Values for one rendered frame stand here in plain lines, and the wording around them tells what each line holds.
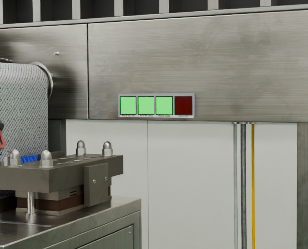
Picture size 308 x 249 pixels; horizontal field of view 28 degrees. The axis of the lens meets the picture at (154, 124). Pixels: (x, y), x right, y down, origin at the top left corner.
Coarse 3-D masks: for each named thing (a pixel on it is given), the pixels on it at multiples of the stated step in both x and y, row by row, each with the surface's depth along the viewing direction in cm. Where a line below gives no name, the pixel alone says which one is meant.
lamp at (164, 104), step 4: (156, 100) 183; (160, 100) 182; (164, 100) 182; (168, 100) 181; (156, 104) 183; (160, 104) 182; (164, 104) 182; (168, 104) 181; (156, 108) 183; (160, 108) 182; (164, 108) 182; (168, 108) 181; (156, 112) 183; (160, 112) 182; (164, 112) 182; (168, 112) 181
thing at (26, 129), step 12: (0, 108) 170; (12, 108) 174; (24, 108) 179; (36, 108) 185; (0, 120) 170; (12, 120) 175; (24, 120) 179; (36, 120) 185; (12, 132) 175; (24, 132) 180; (36, 132) 185; (0, 144) 170; (12, 144) 175; (24, 144) 180; (36, 144) 185; (0, 156) 170; (24, 156) 180
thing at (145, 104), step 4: (140, 100) 185; (144, 100) 184; (148, 100) 184; (152, 100) 183; (140, 104) 185; (144, 104) 184; (148, 104) 184; (152, 104) 183; (140, 108) 185; (144, 108) 184; (148, 108) 184; (152, 108) 183; (140, 112) 185; (144, 112) 185; (148, 112) 184; (152, 112) 183
